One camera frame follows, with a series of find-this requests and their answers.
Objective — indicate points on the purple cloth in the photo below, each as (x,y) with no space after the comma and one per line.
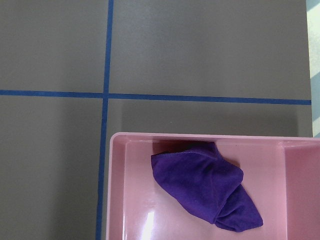
(207,186)

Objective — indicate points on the pink plastic bin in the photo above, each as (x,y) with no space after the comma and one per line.
(281,175)

